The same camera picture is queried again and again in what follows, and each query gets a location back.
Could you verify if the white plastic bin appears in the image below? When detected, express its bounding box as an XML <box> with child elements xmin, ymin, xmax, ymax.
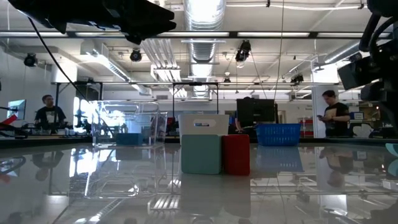
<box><xmin>178</xmin><ymin>113</ymin><xmax>230</xmax><ymax>136</ymax></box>

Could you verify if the large light teal block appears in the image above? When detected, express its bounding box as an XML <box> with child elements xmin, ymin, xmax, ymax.
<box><xmin>180</xmin><ymin>134</ymin><xmax>223</xmax><ymax>175</ymax></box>

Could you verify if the red flat strip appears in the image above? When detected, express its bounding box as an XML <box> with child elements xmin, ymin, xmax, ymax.
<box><xmin>0</xmin><ymin>114</ymin><xmax>19</xmax><ymax>126</ymax></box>

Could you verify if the black overhead light bar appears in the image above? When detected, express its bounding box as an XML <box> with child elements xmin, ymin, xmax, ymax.
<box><xmin>0</xmin><ymin>30</ymin><xmax>398</xmax><ymax>39</ymax></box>

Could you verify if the small lit monitor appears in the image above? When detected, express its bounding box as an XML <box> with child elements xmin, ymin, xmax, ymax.
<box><xmin>6</xmin><ymin>99</ymin><xmax>27</xmax><ymax>121</ymax></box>

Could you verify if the blue rectangular block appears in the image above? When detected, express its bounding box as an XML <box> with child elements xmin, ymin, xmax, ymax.
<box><xmin>116</xmin><ymin>133</ymin><xmax>134</xmax><ymax>146</ymax></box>

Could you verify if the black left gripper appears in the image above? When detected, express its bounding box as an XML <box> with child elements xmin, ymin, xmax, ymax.
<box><xmin>102</xmin><ymin>0</ymin><xmax>177</xmax><ymax>45</ymax></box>

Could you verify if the short red block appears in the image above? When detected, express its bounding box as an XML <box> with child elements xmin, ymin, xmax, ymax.
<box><xmin>221</xmin><ymin>134</ymin><xmax>251</xmax><ymax>176</ymax></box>

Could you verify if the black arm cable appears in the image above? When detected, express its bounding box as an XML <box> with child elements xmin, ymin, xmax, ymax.
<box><xmin>27</xmin><ymin>16</ymin><xmax>91</xmax><ymax>104</ymax></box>
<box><xmin>358</xmin><ymin>12</ymin><xmax>393</xmax><ymax>54</ymax></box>

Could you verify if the clear plastic bin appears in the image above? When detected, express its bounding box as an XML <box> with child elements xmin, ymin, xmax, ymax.
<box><xmin>91</xmin><ymin>100</ymin><xmax>168</xmax><ymax>147</ymax></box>

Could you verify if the white building column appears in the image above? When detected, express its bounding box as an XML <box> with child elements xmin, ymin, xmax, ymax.
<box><xmin>311</xmin><ymin>65</ymin><xmax>341</xmax><ymax>139</ymax></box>

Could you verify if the blue plastic basket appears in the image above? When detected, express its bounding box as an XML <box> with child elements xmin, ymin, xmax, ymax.
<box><xmin>255</xmin><ymin>123</ymin><xmax>303</xmax><ymax>147</ymax></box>

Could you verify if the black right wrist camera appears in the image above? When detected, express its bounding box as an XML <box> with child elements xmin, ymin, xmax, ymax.
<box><xmin>337</xmin><ymin>55</ymin><xmax>384</xmax><ymax>91</ymax></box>

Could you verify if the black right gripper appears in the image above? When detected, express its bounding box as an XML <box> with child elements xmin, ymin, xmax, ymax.
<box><xmin>360</xmin><ymin>77</ymin><xmax>398</xmax><ymax>138</ymax></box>

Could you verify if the black looped cable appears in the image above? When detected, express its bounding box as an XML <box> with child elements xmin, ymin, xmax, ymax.
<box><xmin>0</xmin><ymin>123</ymin><xmax>29</xmax><ymax>139</ymax></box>

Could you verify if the silver ceiling air duct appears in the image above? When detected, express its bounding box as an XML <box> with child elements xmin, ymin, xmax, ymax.
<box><xmin>183</xmin><ymin>0</ymin><xmax>227</xmax><ymax>98</ymax></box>

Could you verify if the large black monitor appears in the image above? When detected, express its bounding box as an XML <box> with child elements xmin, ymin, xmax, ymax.
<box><xmin>236</xmin><ymin>98</ymin><xmax>279</xmax><ymax>124</ymax></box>

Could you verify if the person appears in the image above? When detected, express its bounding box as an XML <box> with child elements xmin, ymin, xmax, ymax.
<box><xmin>34</xmin><ymin>94</ymin><xmax>67</xmax><ymax>131</ymax></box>
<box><xmin>317</xmin><ymin>90</ymin><xmax>352</xmax><ymax>138</ymax></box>
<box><xmin>231</xmin><ymin>96</ymin><xmax>251</xmax><ymax>134</ymax></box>

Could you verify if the black workstation frame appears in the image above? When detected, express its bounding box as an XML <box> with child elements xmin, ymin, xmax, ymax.
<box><xmin>51</xmin><ymin>81</ymin><xmax>104</xmax><ymax>108</ymax></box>
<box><xmin>172</xmin><ymin>82</ymin><xmax>220</xmax><ymax>115</ymax></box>

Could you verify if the red storage shelf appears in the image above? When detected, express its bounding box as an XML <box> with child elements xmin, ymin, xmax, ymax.
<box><xmin>298</xmin><ymin>117</ymin><xmax>313</xmax><ymax>138</ymax></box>

